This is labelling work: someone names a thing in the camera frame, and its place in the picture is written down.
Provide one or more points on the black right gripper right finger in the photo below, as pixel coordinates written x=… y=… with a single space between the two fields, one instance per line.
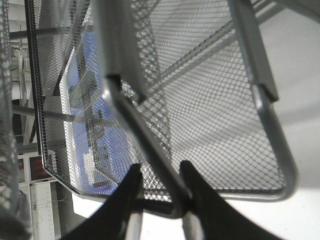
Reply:
x=210 y=217

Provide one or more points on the blue plastic tray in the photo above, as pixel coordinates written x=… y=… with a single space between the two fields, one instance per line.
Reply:
x=99 y=154

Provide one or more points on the silver mesh tray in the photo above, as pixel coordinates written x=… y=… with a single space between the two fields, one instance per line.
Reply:
x=189 y=82
x=54 y=26

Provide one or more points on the silver mesh bottom tray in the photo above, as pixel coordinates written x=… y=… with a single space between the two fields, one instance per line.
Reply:
x=54 y=26

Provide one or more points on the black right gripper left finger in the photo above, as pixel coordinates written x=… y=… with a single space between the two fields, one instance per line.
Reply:
x=110 y=221

